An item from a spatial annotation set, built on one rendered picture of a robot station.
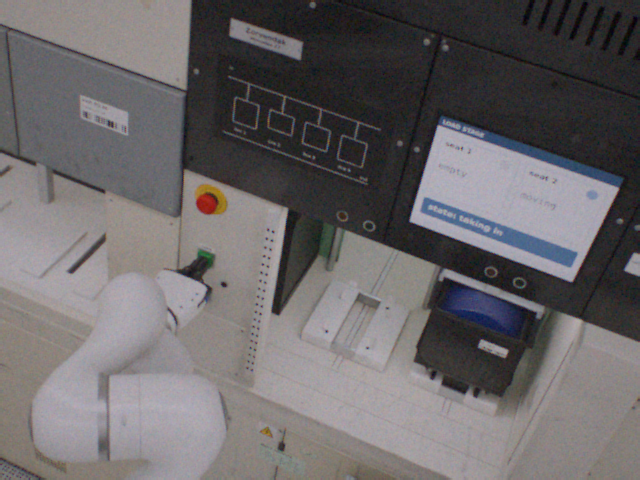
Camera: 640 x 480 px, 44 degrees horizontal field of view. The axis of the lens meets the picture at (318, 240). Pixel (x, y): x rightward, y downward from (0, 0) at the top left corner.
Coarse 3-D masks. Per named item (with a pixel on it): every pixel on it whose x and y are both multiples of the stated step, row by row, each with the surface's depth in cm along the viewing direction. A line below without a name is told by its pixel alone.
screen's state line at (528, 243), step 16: (432, 208) 132; (448, 208) 131; (464, 224) 131; (480, 224) 130; (496, 224) 129; (512, 240) 129; (528, 240) 128; (544, 240) 127; (544, 256) 129; (560, 256) 128; (576, 256) 127
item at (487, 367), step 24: (480, 288) 175; (432, 312) 172; (528, 312) 183; (432, 336) 176; (456, 336) 173; (480, 336) 171; (504, 336) 168; (528, 336) 169; (432, 360) 180; (456, 360) 177; (480, 360) 175; (504, 360) 172; (480, 384) 179; (504, 384) 176
